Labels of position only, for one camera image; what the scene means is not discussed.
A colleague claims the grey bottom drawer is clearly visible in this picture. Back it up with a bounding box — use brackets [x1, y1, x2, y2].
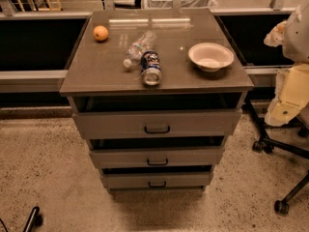
[100, 172, 212, 189]

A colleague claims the grey drawer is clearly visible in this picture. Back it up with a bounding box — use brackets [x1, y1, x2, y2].
[90, 147, 224, 169]
[100, 172, 212, 189]
[73, 109, 241, 139]

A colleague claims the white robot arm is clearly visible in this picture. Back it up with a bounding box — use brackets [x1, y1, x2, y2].
[264, 0, 309, 127]

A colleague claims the grey drawer cabinet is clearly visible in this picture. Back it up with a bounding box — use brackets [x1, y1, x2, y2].
[60, 9, 253, 192]

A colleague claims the grey top drawer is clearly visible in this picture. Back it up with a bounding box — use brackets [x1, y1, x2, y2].
[73, 109, 241, 139]

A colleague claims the grey middle drawer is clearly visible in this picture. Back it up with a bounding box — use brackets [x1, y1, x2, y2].
[90, 147, 224, 169]

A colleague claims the blue soda can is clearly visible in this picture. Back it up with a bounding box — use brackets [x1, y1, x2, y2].
[141, 50, 162, 86]

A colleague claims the clear plastic water bottle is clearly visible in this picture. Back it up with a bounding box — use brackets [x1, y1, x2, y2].
[123, 30, 156, 69]

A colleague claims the white paper bowl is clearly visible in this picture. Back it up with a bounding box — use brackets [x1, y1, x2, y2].
[188, 43, 234, 73]

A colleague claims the orange fruit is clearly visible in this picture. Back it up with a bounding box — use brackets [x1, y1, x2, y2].
[93, 25, 108, 42]

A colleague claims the black chair leg with caster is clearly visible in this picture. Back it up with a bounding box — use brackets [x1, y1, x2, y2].
[23, 206, 43, 232]

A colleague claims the wire mesh basket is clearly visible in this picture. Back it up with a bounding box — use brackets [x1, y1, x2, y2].
[141, 0, 217, 10]

